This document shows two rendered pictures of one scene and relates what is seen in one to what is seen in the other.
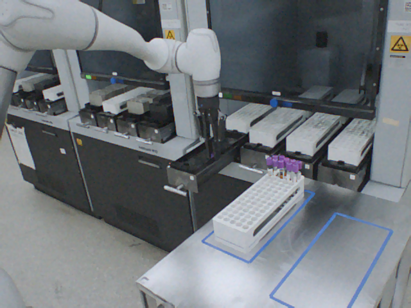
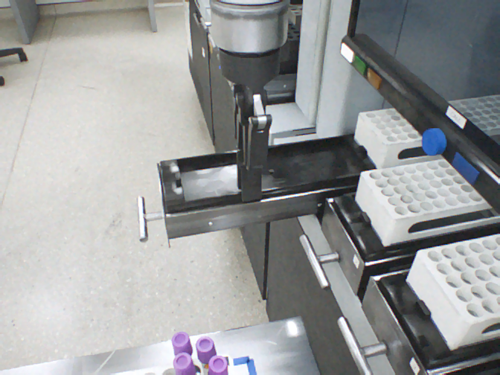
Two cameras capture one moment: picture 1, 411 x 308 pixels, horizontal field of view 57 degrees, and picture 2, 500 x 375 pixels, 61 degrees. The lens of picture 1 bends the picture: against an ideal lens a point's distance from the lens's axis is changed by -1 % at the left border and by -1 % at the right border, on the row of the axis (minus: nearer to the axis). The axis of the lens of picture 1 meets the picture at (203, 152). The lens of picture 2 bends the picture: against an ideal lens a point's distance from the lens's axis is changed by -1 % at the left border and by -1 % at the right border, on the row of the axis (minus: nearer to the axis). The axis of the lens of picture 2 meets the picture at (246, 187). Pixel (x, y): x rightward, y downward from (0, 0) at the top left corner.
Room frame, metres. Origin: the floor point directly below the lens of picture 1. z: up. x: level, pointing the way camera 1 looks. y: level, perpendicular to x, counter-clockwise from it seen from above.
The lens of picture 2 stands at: (0.84, -0.33, 1.25)
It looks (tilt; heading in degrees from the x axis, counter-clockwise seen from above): 41 degrees down; 36
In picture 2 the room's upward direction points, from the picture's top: straight up
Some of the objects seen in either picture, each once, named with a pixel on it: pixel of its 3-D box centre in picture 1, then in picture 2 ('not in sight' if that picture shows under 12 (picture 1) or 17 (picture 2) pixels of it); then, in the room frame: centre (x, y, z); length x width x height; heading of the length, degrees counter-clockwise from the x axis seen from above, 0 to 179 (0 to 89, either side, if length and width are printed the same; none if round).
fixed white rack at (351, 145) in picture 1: (356, 140); not in sight; (1.20, -0.54, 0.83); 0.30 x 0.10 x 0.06; 140
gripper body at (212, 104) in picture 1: (209, 107); (249, 78); (1.24, -0.03, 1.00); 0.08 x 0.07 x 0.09; 50
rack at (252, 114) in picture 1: (254, 115); (443, 132); (1.55, -0.23, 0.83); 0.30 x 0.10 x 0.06; 140
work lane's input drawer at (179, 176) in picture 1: (232, 142); (344, 171); (1.41, -0.12, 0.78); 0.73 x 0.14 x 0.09; 140
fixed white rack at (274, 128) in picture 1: (279, 126); (463, 194); (1.40, -0.31, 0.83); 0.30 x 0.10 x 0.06; 140
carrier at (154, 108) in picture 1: (159, 111); (284, 43); (1.68, 0.18, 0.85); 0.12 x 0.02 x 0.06; 50
